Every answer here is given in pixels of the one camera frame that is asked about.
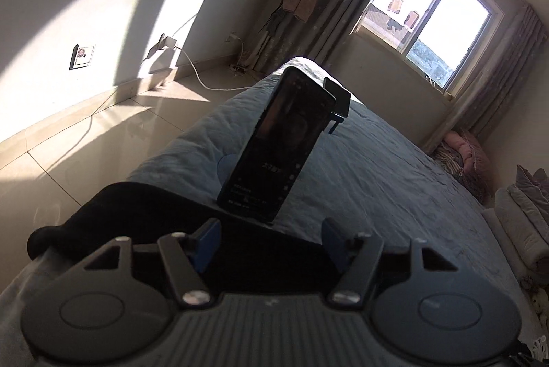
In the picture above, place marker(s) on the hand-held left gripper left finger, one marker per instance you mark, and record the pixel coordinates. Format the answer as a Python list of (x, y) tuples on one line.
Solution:
[(210, 240)]

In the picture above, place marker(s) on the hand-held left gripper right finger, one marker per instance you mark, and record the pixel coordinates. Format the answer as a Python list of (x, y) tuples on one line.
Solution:
[(334, 242)]

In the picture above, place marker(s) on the black garment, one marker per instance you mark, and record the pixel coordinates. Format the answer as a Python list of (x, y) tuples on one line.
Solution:
[(141, 212)]

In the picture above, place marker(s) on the round phone stand base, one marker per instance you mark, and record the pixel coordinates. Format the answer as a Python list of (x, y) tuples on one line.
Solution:
[(225, 171)]

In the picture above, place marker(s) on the bed with grey blanket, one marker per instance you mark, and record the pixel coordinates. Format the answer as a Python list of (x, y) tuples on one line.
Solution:
[(386, 186)]

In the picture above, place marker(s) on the black legged phone stand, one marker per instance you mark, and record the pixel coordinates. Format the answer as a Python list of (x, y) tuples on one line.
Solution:
[(336, 122)]

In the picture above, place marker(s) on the upright black smartphone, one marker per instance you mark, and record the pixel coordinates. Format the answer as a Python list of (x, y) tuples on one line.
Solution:
[(278, 135)]

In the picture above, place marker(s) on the striped folded blanket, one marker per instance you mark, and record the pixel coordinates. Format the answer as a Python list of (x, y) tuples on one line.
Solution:
[(454, 167)]

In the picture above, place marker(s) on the sideways black smartphone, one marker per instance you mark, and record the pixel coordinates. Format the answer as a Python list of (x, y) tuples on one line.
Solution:
[(339, 99)]

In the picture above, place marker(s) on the pink quilted pillow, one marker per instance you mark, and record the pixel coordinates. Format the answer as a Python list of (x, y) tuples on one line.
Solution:
[(467, 148)]

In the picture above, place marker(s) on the folded beige blankets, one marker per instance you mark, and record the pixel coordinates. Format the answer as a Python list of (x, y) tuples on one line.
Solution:
[(497, 234)]

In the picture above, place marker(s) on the white power strip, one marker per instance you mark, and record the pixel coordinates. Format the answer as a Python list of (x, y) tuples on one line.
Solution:
[(239, 68)]

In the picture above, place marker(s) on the thick folded grey quilt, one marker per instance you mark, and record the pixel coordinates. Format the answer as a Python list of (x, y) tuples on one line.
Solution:
[(523, 221)]

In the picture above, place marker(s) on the white plush toy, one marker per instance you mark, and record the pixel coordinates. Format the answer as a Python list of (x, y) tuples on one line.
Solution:
[(534, 296)]

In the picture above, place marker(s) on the grey and pink pillow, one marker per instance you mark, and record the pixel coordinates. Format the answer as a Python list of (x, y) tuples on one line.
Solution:
[(534, 182)]

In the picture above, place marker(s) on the grey hanging cloth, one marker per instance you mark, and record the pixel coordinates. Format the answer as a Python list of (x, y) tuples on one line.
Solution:
[(274, 28)]

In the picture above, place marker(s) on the window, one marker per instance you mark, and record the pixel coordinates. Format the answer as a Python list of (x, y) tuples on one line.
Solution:
[(450, 19)]

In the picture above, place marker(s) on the white wall charger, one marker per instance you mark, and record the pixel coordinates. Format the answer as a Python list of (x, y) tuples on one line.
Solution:
[(165, 43)]

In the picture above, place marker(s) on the wall socket with plug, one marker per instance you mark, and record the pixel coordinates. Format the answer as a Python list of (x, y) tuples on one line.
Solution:
[(233, 37)]

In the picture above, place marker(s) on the white wall socket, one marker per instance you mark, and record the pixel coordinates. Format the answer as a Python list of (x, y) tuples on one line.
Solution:
[(83, 56)]

